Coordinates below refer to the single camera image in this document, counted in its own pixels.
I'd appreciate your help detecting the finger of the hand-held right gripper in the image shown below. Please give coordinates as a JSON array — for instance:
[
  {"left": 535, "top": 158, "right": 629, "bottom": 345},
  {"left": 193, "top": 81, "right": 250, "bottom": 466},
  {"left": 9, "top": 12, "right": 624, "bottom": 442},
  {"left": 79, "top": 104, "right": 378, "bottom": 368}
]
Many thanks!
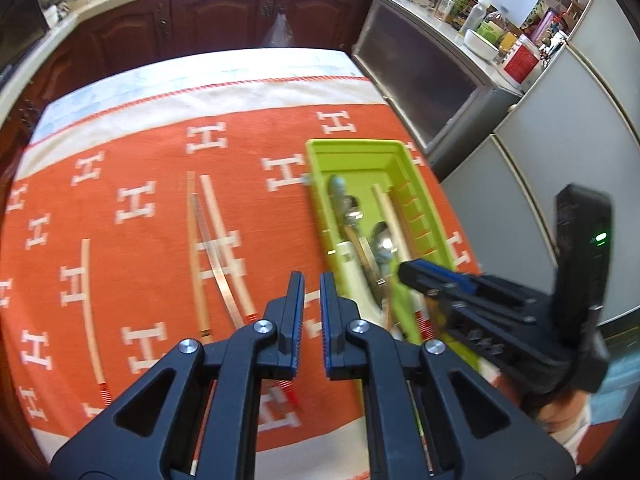
[
  {"left": 439, "top": 294, "right": 532, "bottom": 367},
  {"left": 397, "top": 258, "right": 482, "bottom": 302}
]

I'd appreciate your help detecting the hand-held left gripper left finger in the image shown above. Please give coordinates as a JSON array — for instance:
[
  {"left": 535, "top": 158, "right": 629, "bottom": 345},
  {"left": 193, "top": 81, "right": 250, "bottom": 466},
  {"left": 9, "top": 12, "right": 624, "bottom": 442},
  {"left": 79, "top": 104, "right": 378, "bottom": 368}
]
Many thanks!
[{"left": 50, "top": 270, "right": 306, "bottom": 480}]

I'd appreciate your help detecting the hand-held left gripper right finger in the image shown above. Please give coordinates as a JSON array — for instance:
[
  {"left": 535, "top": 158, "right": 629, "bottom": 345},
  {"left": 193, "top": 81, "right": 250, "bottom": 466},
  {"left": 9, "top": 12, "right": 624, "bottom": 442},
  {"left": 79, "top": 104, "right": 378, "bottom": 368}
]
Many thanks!
[{"left": 320, "top": 272, "right": 576, "bottom": 480}]

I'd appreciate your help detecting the large steel spoon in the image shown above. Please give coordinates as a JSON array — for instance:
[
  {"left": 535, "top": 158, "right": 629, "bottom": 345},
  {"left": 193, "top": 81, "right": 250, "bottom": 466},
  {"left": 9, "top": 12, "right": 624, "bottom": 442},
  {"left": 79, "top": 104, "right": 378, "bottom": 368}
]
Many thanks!
[{"left": 370, "top": 221, "right": 403, "bottom": 311}]

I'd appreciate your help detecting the white ceramic spoon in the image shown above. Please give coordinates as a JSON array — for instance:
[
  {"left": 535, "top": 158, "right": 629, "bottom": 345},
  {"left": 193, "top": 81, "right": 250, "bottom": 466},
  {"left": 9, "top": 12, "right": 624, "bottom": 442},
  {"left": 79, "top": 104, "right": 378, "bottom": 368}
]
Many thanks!
[{"left": 336, "top": 239, "right": 387, "bottom": 322}]

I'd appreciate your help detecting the red-tipped chopsticks pair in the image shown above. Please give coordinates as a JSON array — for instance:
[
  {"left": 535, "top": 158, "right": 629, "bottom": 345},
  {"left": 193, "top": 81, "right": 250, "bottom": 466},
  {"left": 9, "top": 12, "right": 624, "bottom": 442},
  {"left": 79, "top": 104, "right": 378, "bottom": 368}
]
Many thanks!
[{"left": 200, "top": 175, "right": 259, "bottom": 323}]

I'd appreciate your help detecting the green plastic utensil tray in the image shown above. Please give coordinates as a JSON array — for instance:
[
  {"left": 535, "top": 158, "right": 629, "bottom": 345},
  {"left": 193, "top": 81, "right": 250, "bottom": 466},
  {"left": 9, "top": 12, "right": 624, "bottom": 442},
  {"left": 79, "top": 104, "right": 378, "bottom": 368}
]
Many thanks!
[{"left": 305, "top": 138, "right": 458, "bottom": 361}]

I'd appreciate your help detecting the person's right forearm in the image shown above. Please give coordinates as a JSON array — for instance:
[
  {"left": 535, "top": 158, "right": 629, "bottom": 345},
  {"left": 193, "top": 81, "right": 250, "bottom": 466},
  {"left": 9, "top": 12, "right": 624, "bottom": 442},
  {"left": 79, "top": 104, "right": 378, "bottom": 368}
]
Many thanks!
[{"left": 535, "top": 392, "right": 596, "bottom": 463}]

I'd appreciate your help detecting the orange printed blanket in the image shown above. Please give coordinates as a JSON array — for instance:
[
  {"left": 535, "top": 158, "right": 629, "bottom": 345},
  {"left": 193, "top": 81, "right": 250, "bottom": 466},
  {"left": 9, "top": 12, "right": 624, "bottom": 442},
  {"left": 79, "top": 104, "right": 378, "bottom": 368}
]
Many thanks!
[{"left": 0, "top": 77, "right": 483, "bottom": 466}]

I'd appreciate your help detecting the silver cabinet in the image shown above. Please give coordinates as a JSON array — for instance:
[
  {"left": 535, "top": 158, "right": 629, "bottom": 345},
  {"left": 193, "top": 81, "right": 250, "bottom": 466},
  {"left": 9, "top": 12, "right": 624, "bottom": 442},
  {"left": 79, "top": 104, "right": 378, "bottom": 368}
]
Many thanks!
[{"left": 350, "top": 0, "right": 526, "bottom": 161}]

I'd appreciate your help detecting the red container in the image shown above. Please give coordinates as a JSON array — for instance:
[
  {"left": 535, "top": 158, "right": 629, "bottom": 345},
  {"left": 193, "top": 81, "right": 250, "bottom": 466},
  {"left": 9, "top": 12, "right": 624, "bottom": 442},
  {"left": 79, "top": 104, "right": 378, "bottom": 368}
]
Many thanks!
[{"left": 501, "top": 35, "right": 543, "bottom": 86}]

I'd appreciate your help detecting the white bowl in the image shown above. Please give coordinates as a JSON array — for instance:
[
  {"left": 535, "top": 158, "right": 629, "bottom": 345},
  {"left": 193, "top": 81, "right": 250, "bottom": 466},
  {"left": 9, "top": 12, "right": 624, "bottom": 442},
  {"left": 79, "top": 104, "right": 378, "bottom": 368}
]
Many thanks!
[{"left": 462, "top": 29, "right": 501, "bottom": 61}]

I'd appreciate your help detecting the clear plastic bottle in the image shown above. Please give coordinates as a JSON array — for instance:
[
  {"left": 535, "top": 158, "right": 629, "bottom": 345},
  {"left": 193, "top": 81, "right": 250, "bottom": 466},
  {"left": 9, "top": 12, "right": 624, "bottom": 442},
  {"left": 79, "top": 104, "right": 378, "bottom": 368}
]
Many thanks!
[{"left": 477, "top": 7, "right": 511, "bottom": 46}]

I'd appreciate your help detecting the white plastic bottle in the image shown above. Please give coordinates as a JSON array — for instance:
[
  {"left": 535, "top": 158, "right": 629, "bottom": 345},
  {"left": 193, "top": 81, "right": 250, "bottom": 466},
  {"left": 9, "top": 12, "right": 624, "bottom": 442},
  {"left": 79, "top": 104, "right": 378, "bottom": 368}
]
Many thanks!
[{"left": 462, "top": 0, "right": 493, "bottom": 33}]

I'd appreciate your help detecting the green-labelled jar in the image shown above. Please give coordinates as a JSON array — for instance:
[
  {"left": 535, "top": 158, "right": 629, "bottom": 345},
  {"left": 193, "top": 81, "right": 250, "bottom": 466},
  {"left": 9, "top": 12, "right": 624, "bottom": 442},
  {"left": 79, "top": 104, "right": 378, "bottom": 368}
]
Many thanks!
[{"left": 434, "top": 0, "right": 476, "bottom": 28}]

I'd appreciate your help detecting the pale checked tablecloth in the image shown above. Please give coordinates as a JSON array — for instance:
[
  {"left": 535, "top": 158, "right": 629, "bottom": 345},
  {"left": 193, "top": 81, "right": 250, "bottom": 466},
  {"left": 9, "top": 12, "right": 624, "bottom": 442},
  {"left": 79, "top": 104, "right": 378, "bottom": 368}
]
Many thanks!
[{"left": 30, "top": 47, "right": 373, "bottom": 126}]

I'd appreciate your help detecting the dark wooden kitchen cabinet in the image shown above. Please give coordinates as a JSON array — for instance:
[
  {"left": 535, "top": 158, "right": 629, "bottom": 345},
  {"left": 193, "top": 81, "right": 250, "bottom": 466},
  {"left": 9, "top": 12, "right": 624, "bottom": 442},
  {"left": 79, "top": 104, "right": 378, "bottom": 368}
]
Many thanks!
[{"left": 0, "top": 0, "right": 373, "bottom": 181}]

